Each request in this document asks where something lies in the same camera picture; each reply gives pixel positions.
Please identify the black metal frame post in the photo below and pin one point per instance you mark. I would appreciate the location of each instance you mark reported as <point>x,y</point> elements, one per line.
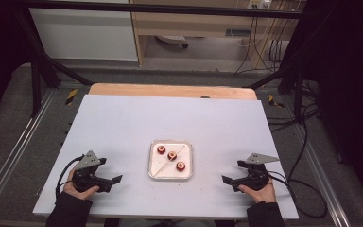
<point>298,91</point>
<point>36,88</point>

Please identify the light wooden desk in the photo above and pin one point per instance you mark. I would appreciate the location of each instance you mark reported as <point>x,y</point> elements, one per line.
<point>201,23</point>

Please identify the aluminium floor rail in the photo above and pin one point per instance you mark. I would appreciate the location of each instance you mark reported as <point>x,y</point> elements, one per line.
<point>15,151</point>
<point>324,176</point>

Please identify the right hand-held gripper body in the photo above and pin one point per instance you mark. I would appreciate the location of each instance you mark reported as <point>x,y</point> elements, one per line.
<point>255,176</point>

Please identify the person's left hand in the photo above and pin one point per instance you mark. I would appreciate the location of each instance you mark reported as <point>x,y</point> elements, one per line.
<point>75,193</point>

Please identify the white cabinet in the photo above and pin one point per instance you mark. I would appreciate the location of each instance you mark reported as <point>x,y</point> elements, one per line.
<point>85,34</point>

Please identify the thin wooden skewer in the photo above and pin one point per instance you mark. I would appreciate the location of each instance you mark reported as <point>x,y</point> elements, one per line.
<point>164,168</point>

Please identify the black metal frame bar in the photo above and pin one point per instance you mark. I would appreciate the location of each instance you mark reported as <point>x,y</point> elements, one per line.
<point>157,8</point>

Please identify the wooden table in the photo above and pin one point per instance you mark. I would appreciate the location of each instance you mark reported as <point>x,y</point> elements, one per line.
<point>157,90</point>

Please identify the person's right hand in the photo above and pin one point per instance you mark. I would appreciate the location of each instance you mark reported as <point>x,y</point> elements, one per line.
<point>263,194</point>

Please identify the yellow black floor tape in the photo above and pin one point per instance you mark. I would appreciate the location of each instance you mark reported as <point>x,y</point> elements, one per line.
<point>274,101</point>

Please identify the square metal tray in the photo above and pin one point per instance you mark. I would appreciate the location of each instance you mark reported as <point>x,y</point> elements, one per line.
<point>170,175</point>

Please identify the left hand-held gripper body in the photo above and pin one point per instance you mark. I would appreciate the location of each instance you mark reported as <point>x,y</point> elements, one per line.
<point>86,164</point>

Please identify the black curtain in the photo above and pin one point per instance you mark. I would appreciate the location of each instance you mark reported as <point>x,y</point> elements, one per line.
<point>349,94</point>
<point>0,56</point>

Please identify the office chair base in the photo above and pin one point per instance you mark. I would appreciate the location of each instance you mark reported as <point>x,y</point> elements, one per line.
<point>173,39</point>

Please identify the white power strip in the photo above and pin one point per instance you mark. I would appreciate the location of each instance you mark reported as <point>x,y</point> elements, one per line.
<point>259,3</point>

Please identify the red cored hawthorn fruit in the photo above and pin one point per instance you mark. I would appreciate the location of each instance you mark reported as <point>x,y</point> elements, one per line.
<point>161,149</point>
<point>180,166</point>
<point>172,155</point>

